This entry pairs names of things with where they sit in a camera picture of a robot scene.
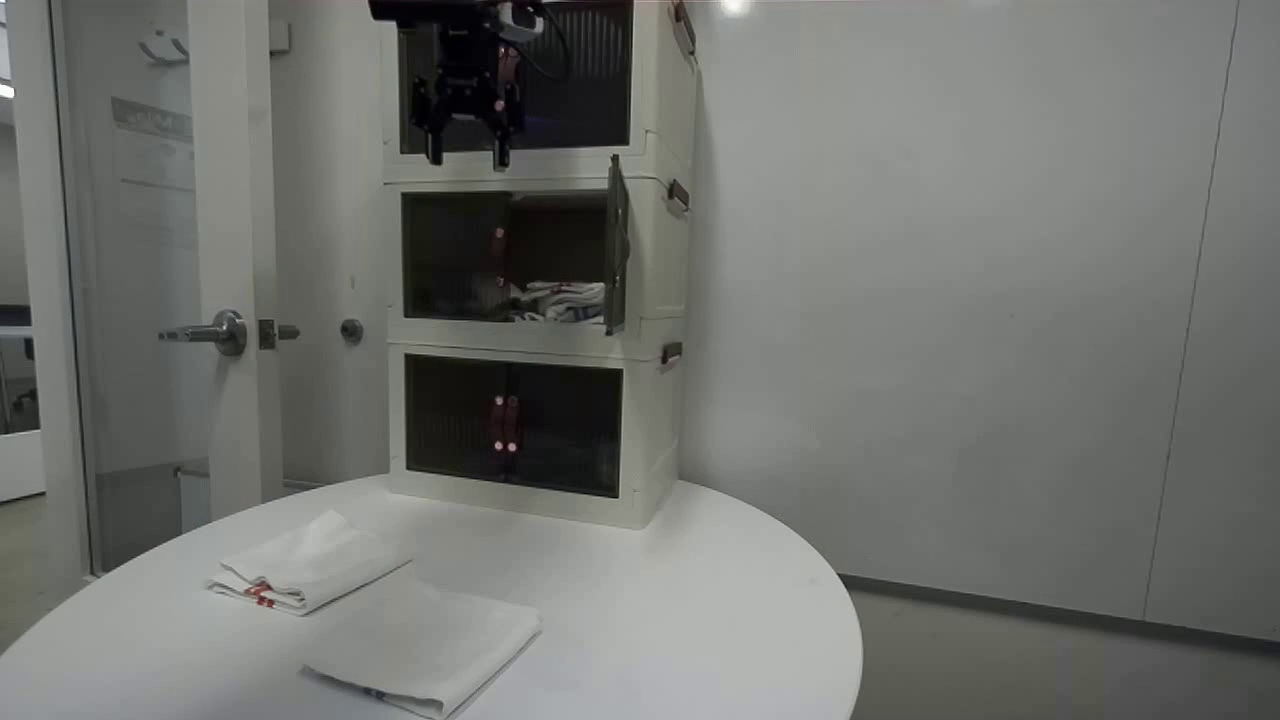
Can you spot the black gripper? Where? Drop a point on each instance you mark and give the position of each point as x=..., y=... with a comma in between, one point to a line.
x=473, y=81

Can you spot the cabinet door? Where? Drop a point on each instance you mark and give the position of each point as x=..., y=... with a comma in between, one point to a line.
x=455, y=253
x=616, y=251

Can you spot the top cabinet doors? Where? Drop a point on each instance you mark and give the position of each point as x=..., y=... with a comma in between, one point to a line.
x=572, y=81

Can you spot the cabinet doors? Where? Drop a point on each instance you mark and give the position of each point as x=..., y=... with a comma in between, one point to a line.
x=572, y=81
x=531, y=427

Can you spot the white stacked cabinet unit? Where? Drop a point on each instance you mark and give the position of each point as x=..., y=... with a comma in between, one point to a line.
x=552, y=270

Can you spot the bottom cabinet doors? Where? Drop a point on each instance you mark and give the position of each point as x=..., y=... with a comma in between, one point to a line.
x=531, y=427

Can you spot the white door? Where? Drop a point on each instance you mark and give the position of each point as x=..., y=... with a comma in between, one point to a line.
x=167, y=151

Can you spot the white cloth with red stripe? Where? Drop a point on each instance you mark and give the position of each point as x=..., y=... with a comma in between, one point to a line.
x=310, y=564

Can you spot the plain white folded cloth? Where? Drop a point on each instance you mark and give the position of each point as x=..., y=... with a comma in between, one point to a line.
x=422, y=647

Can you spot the silver door lever handle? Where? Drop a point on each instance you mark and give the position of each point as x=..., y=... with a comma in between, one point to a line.
x=225, y=334

